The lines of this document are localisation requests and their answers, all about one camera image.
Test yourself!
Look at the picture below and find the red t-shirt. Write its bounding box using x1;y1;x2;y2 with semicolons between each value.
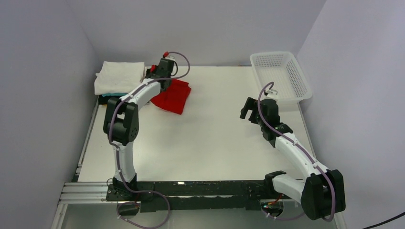
151;79;192;115

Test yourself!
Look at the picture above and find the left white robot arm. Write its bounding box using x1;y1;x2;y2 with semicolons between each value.
103;56;178;200

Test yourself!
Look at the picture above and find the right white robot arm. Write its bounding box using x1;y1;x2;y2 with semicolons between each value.
240;97;346;220

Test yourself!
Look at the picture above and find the white plastic basket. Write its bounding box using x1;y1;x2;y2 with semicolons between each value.
250;51;313;104

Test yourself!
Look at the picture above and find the white folded t-shirt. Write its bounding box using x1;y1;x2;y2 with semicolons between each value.
94;61;145;95

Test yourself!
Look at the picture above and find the teal folded t-shirt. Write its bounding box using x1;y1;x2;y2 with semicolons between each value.
102;93;127;97

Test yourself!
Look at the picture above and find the black folded t-shirt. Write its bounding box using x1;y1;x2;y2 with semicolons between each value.
98;68;153;105

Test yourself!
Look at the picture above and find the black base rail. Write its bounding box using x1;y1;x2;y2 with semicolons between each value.
106;180;287;213

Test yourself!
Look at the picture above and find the aluminium frame rail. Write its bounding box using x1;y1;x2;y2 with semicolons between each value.
59;182;108;204

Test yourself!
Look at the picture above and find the black floor cable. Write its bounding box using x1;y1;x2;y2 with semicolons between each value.
362;215;405;229

